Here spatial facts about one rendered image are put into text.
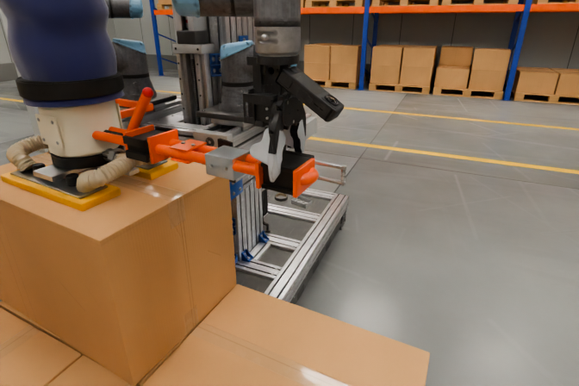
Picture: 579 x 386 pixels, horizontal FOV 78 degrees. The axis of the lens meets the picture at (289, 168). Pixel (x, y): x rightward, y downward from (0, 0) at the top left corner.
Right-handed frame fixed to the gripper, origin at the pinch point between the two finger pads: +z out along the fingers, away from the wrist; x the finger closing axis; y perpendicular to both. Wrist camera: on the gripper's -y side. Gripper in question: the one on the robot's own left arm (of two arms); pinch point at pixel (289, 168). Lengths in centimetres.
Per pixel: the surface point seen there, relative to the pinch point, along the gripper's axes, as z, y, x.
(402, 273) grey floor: 108, -5, -124
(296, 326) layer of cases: 54, 6, -14
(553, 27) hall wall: -14, -118, -859
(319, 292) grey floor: 108, 30, -87
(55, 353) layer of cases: 53, 56, 24
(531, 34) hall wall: -1, -83, -856
